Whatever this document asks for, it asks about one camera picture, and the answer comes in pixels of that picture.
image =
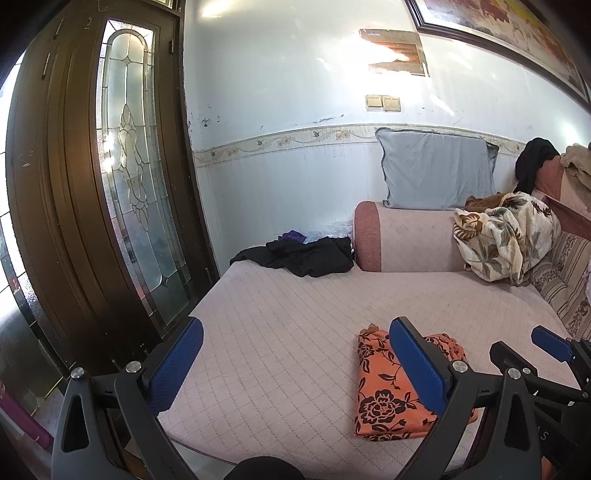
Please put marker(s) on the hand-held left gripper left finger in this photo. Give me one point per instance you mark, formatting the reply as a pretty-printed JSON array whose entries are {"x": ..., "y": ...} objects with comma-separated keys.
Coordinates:
[{"x": 178, "y": 360}]

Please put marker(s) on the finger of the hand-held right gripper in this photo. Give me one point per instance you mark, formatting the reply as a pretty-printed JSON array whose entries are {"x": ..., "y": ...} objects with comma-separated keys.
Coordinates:
[
  {"x": 508, "y": 357},
  {"x": 551, "y": 344}
]

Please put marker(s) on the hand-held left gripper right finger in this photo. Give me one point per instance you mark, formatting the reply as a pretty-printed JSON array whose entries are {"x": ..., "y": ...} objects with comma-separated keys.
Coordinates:
[{"x": 418, "y": 364}]

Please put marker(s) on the orange floral shirt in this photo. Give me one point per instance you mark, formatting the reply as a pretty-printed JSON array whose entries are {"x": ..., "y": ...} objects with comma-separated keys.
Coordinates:
[{"x": 383, "y": 406}]

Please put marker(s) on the black clothes pile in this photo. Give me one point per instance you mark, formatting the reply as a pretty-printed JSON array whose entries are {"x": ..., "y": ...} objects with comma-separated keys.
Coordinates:
[{"x": 318, "y": 258}]

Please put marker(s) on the striped sofa cushion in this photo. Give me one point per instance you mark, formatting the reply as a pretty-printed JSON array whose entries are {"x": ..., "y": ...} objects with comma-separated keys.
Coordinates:
[{"x": 565, "y": 281}]

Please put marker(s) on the pink quilted mattress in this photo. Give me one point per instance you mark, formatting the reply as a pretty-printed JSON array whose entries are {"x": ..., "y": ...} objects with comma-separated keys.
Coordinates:
[{"x": 286, "y": 332}]

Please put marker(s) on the cream floral blanket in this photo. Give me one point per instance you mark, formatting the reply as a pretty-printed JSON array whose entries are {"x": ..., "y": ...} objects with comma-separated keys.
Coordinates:
[{"x": 503, "y": 240}]

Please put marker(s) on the brown cloth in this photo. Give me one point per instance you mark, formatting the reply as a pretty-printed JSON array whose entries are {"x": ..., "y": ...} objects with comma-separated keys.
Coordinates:
[{"x": 482, "y": 203}]

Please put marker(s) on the clear plastic bag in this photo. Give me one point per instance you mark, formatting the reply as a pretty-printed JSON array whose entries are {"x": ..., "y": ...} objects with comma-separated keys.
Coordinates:
[{"x": 332, "y": 230}]

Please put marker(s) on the magenta object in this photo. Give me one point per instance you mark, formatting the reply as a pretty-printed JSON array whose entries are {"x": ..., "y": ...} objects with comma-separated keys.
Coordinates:
[{"x": 25, "y": 417}]

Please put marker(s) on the pink sofa backrest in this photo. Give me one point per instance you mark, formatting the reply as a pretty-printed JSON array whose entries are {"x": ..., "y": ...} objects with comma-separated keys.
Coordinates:
[{"x": 551, "y": 180}]

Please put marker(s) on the purple cloth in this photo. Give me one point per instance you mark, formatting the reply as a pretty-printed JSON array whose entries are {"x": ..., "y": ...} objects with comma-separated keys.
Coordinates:
[{"x": 292, "y": 236}]

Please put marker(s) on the beige towel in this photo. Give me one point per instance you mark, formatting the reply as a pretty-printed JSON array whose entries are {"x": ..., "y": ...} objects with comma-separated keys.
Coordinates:
[{"x": 577, "y": 164}]

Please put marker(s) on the black garment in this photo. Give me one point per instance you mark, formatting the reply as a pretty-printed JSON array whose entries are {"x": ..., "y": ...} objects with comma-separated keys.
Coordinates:
[{"x": 535, "y": 161}]

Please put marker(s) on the wooden door with stained glass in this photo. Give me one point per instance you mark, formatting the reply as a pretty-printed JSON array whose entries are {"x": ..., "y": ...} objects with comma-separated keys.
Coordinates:
[{"x": 74, "y": 194}]

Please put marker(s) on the grey-blue pillow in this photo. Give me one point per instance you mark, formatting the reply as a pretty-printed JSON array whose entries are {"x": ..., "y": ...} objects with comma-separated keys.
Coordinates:
[{"x": 438, "y": 168}]

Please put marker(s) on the framed picture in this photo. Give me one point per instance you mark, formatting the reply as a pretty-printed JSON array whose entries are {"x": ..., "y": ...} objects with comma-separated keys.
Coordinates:
[{"x": 498, "y": 27}]

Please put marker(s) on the beige light switch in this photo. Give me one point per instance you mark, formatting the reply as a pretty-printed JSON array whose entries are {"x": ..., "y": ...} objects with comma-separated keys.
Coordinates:
[
  {"x": 392, "y": 104},
  {"x": 374, "y": 102}
]

